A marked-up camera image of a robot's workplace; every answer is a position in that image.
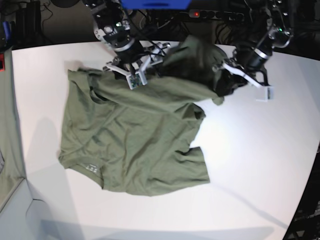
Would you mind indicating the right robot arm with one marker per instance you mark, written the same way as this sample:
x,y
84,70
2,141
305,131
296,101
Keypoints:
x,y
113,26

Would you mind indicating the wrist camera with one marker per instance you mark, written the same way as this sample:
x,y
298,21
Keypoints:
x,y
264,93
134,81

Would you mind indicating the red box at left edge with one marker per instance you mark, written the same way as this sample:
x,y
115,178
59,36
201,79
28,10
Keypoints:
x,y
2,62

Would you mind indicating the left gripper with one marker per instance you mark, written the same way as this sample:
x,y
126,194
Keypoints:
x,y
247,65

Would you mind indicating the black power strip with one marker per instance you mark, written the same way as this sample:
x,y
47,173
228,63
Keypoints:
x,y
216,15

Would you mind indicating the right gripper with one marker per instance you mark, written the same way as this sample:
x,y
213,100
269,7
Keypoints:
x,y
134,59

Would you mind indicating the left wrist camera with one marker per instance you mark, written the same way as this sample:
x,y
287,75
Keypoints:
x,y
264,93

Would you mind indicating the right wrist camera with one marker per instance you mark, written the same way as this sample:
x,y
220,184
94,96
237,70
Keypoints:
x,y
134,81

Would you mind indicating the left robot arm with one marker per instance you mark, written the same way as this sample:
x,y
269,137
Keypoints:
x,y
269,28

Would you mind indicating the blue plastic bin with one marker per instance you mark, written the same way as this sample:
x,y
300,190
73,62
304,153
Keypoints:
x,y
156,4

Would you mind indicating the green t-shirt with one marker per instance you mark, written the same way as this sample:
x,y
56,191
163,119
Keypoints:
x,y
137,141

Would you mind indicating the green cloth at left edge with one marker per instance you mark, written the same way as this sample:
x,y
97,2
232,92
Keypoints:
x,y
12,168

